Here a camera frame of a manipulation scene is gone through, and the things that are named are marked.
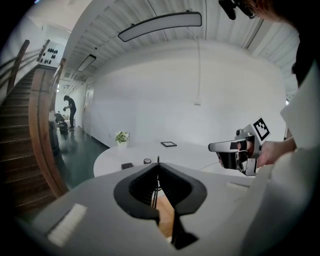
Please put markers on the black picture frame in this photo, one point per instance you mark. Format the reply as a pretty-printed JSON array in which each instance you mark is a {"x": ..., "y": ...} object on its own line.
[{"x": 168, "y": 144}]

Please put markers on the short ceiling lamp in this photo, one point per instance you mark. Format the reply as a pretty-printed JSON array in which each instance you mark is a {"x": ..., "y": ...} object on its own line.
[{"x": 86, "y": 63}]

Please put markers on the dark wooden staircase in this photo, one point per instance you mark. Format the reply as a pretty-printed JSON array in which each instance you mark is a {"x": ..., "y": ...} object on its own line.
[{"x": 22, "y": 140}]

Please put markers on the person's right forearm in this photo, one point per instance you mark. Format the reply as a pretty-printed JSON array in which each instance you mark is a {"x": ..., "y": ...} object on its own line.
[{"x": 285, "y": 150}]

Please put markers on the black bag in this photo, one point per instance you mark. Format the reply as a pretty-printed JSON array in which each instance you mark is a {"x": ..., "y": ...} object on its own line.
[{"x": 61, "y": 123}]

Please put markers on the white flowers in white vase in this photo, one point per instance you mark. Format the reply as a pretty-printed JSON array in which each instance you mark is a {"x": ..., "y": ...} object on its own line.
[{"x": 122, "y": 138}]

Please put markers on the long ceiling lamp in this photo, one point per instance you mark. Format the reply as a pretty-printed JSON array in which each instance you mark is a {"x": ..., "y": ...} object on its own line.
[{"x": 160, "y": 25}]

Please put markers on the plain door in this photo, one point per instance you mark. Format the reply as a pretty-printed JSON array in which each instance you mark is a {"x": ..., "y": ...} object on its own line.
[{"x": 88, "y": 110}]

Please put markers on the person's right hand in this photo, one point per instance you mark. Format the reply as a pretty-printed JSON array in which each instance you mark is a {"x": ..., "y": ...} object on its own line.
[{"x": 266, "y": 153}]

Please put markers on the small round dark object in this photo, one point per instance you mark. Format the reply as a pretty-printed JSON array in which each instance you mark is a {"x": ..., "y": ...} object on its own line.
[{"x": 147, "y": 161}]

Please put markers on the small black box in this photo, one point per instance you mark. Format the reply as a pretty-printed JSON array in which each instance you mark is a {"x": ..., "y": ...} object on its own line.
[{"x": 127, "y": 165}]

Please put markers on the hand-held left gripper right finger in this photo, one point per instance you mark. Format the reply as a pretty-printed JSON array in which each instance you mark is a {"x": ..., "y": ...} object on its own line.
[{"x": 220, "y": 212}]

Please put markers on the white curved desk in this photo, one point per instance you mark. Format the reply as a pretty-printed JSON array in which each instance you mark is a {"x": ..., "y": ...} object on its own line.
[{"x": 180, "y": 155}]

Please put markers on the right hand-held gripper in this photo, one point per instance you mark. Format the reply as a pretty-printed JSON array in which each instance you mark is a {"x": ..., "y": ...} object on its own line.
[{"x": 250, "y": 163}]

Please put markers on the person's glasses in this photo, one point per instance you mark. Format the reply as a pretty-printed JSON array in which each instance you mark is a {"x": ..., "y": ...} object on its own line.
[{"x": 250, "y": 12}]

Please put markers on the person's head-worn camera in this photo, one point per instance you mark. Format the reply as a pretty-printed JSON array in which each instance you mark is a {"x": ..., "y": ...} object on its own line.
[{"x": 228, "y": 8}]

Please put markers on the person's black clothing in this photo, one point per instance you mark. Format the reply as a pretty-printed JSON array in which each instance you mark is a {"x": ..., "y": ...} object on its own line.
[{"x": 306, "y": 72}]

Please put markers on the white board with black dots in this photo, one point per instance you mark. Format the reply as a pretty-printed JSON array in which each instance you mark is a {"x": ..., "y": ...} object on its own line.
[{"x": 48, "y": 53}]

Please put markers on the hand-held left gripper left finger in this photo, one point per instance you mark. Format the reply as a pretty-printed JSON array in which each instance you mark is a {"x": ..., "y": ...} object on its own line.
[{"x": 100, "y": 212}]

